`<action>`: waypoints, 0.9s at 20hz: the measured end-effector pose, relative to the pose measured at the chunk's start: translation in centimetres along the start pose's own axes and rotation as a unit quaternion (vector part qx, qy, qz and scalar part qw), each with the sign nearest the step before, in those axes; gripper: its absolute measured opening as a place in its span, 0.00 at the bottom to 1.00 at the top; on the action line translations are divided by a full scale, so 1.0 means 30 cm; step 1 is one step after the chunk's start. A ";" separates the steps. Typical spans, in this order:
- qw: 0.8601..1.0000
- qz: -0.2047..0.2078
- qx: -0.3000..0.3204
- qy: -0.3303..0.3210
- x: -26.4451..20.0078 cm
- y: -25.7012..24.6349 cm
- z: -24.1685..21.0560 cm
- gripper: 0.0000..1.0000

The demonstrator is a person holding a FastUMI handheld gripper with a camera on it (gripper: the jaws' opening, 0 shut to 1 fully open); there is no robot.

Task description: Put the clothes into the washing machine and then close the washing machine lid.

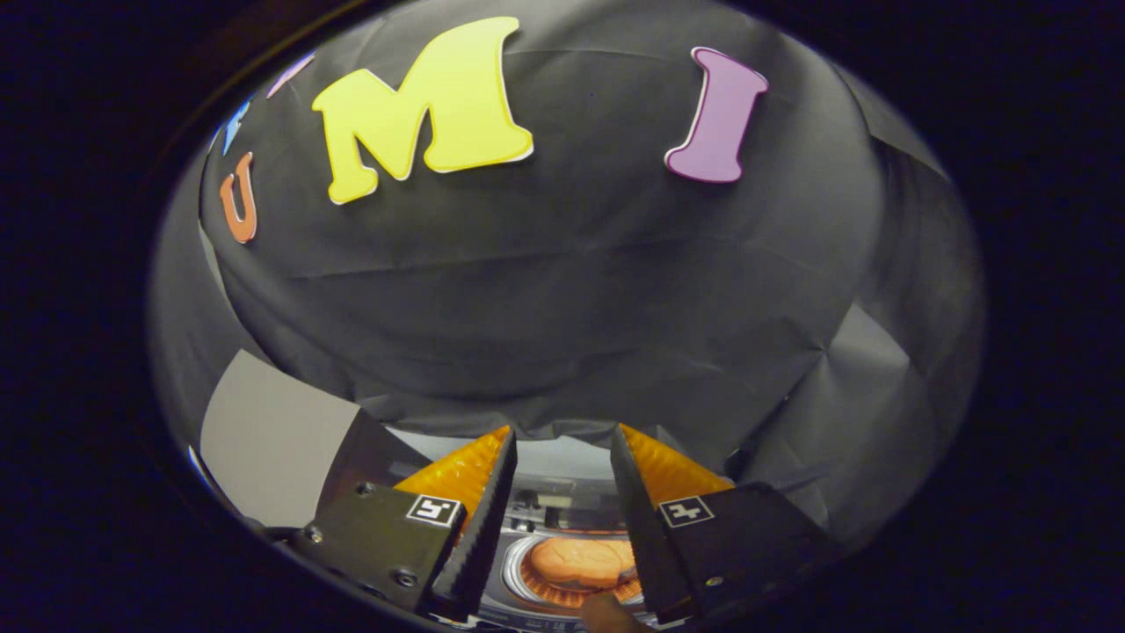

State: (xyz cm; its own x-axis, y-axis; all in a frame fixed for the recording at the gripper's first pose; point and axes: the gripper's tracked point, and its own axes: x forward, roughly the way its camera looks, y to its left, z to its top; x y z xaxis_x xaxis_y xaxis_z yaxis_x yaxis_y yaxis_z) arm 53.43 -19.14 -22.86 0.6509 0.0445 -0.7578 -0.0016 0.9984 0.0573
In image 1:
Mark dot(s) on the grey washing machine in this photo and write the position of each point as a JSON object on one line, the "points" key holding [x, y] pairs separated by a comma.
{"points": [[514, 571]]}

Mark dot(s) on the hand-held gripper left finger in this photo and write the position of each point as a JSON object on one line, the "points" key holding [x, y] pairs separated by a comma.
{"points": [[479, 545]]}

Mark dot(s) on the dark washing machine lid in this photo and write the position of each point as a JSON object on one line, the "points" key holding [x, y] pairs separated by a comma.
{"points": [[562, 505]]}

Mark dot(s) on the orange polo shirt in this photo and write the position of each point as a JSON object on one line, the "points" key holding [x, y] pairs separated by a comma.
{"points": [[580, 563]]}

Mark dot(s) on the black backdrop cloth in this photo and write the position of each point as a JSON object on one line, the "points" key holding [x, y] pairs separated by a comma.
{"points": [[571, 290]]}

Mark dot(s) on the grey cabinet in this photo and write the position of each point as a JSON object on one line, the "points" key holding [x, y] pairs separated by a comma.
{"points": [[272, 440]]}

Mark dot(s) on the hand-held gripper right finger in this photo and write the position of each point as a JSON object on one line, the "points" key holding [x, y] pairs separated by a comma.
{"points": [[646, 545]]}

